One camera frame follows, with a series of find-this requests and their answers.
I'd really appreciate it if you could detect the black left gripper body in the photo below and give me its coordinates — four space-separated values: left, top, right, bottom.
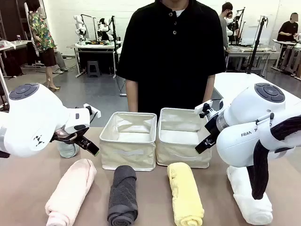
53 127 92 148

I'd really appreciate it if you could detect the standing person in grey shirt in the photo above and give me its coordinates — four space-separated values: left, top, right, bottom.
218 2 234 50

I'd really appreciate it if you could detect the person's left forearm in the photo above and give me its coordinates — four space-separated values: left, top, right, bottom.
201 74 216 104

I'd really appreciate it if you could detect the white side table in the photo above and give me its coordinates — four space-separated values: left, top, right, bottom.
212 72 301 104

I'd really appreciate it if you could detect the person in floral shirt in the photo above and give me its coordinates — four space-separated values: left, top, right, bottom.
24 0 62 91

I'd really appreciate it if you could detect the long white background table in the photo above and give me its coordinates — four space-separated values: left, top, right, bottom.
225 44 281 79

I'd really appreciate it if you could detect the black cable sleeve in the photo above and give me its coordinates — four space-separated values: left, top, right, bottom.
246 115 301 201

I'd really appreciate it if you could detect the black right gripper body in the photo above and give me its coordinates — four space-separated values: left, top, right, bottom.
204 116 221 142

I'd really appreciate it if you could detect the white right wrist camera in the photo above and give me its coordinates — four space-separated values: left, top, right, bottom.
194 99 224 119

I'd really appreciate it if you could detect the grey plastic stool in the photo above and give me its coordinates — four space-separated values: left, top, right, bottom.
87 60 102 78

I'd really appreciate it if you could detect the dark grey towel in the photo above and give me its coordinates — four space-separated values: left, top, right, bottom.
107 165 139 226

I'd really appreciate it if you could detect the cream fabric bin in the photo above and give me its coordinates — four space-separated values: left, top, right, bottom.
156 107 214 169
98 112 158 171

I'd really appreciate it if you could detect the white background workbench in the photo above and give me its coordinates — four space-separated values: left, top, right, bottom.
66 40 123 79

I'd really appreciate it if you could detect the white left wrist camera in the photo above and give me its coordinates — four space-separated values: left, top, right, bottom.
64 103 102 134

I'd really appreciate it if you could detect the seated person in black shirt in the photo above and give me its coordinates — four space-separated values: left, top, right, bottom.
277 12 300 43

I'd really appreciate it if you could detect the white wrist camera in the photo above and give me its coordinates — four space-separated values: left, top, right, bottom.
64 103 102 134
194 99 224 119

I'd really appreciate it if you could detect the light blue towel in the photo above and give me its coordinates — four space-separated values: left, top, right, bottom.
56 140 80 159

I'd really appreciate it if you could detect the white towel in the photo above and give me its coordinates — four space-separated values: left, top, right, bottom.
226 165 274 226

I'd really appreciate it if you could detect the person in black polo shirt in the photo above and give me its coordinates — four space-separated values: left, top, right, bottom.
116 0 228 116

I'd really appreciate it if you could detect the pink towel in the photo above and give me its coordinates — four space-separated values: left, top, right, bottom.
45 158 98 226

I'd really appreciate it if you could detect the black tripod pole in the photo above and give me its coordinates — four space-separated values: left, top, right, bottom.
247 15 269 75

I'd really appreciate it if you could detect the yellow towel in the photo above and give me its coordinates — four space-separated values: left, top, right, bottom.
166 162 205 226

